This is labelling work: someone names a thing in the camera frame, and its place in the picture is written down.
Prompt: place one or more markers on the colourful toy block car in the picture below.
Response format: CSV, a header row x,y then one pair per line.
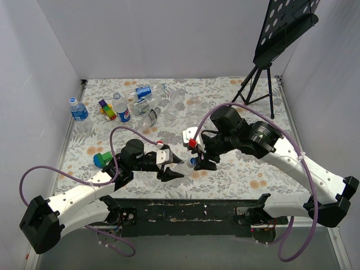
x,y
107,110

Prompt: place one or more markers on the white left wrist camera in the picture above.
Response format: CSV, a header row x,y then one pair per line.
x,y
164,154

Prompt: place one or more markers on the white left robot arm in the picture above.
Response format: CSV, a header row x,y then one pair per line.
x,y
46,221

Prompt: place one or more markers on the black music stand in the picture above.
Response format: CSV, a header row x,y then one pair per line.
x,y
284,23

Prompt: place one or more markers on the Pocari Sweat cap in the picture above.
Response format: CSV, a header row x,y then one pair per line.
x,y
73,101

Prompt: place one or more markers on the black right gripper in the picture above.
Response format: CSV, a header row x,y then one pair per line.
x,y
202,154

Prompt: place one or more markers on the tall clear plastic bottle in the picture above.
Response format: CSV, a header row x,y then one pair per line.
x,y
175,104

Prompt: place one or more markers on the clear bottle black label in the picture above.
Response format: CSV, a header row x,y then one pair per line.
x,y
149,119

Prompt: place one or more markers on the blue green toy block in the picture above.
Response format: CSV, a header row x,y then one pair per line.
x,y
101,160

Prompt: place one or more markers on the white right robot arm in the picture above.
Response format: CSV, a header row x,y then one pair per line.
x,y
328,199

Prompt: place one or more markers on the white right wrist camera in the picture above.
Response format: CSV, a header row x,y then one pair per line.
x,y
189,141

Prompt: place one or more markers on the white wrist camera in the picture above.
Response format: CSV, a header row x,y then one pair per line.
x,y
189,141
164,154

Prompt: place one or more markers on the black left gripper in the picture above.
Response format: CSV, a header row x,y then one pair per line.
x,y
161,169

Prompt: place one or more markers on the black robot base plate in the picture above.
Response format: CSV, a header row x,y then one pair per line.
x,y
182,217

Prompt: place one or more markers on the Pepsi plastic bottle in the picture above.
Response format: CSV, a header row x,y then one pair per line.
x,y
141,92
120,106

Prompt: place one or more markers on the small labelled clear bottle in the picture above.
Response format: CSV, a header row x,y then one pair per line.
x,y
144,104

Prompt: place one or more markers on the Pocari Sweat plastic bottle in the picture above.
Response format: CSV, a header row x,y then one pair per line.
x,y
81,116

